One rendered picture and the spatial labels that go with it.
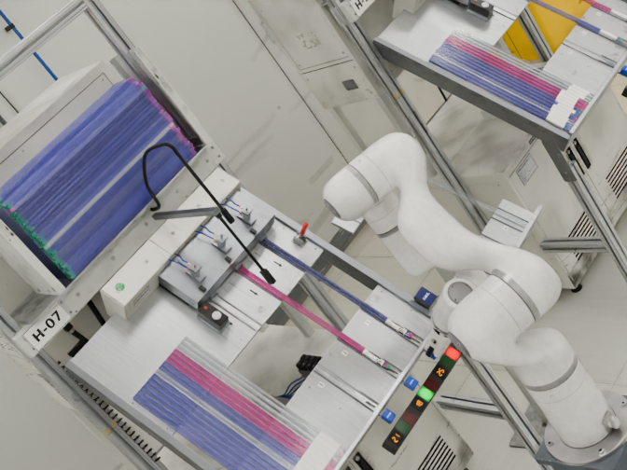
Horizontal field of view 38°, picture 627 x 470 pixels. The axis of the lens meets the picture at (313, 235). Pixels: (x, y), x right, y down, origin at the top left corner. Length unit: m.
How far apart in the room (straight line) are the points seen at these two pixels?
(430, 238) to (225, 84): 2.76
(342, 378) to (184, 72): 2.29
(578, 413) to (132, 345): 1.13
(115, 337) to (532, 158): 1.60
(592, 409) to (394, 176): 0.60
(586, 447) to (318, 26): 1.79
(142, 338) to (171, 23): 2.22
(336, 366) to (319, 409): 0.12
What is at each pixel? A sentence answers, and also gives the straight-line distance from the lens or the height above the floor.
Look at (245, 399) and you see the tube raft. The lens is 2.30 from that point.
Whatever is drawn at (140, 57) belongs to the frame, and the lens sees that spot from 2.47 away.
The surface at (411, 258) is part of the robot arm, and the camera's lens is 2.06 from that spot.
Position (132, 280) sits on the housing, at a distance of 2.37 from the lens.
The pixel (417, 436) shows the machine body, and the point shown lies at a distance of 2.86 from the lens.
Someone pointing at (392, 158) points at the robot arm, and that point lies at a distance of 1.83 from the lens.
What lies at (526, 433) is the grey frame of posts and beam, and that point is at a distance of 2.76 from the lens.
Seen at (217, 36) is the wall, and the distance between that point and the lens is 4.43.
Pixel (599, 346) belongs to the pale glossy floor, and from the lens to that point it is 3.23.
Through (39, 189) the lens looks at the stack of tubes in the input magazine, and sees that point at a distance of 2.32.
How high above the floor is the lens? 2.04
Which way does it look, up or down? 24 degrees down
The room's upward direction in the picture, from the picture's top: 37 degrees counter-clockwise
